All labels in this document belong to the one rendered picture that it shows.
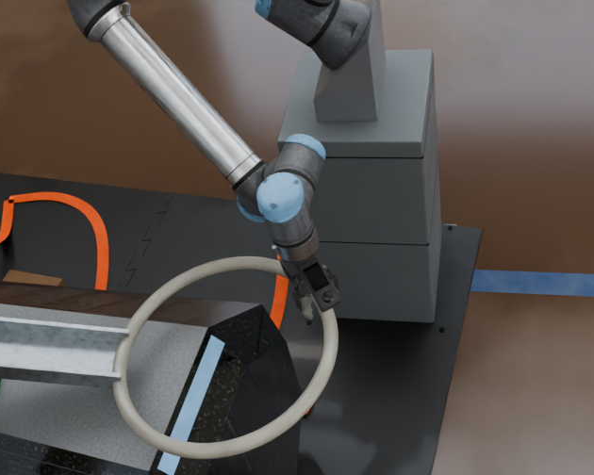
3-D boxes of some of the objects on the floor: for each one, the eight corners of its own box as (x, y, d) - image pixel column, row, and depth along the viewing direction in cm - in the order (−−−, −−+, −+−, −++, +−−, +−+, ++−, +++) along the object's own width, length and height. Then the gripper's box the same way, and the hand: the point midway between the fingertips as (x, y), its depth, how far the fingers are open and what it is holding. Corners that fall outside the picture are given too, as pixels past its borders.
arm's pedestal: (324, 222, 323) (288, 40, 260) (456, 225, 311) (451, 37, 248) (302, 330, 292) (254, 154, 229) (448, 338, 280) (439, 155, 217)
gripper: (311, 218, 175) (331, 280, 191) (260, 246, 173) (285, 307, 188) (331, 241, 169) (350, 304, 185) (279, 271, 167) (303, 332, 183)
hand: (322, 310), depth 184 cm, fingers closed on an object, 5 cm apart
